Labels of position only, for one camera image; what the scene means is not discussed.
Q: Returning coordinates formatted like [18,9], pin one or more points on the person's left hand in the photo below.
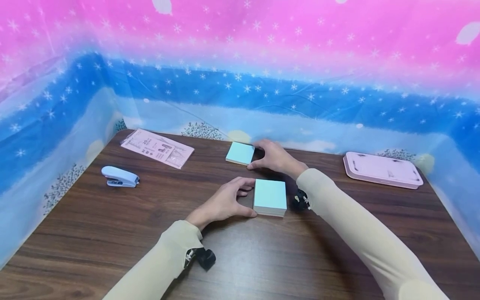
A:
[221,202]

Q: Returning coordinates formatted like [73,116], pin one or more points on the person's right hand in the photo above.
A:
[279,160]

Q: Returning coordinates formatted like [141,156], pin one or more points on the person's left thumb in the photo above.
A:
[245,210]

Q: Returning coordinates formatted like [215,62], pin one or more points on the person's right thumb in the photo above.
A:
[257,163]

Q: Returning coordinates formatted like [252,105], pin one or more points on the person's left middle finger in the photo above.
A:
[244,192]

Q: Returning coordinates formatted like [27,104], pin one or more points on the person's right index finger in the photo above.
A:
[261,144]

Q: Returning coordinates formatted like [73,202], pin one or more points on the person's left index finger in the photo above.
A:
[243,181]

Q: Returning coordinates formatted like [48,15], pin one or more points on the thin light blue paper pad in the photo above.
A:
[240,153]

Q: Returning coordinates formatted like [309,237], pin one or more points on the thick light blue paper pad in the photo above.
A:
[270,196]

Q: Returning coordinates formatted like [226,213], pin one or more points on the person's left forearm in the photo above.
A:
[157,262]

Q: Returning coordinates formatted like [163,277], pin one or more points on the person's right forearm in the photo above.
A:
[371,233]

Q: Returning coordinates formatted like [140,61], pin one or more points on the black wrist band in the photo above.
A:
[301,199]
[200,255]

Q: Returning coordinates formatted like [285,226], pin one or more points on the pink printed packet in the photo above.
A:
[157,148]

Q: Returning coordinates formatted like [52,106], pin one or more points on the pink tray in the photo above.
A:
[382,169]

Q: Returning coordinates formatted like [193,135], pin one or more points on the light blue stapler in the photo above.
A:
[119,176]

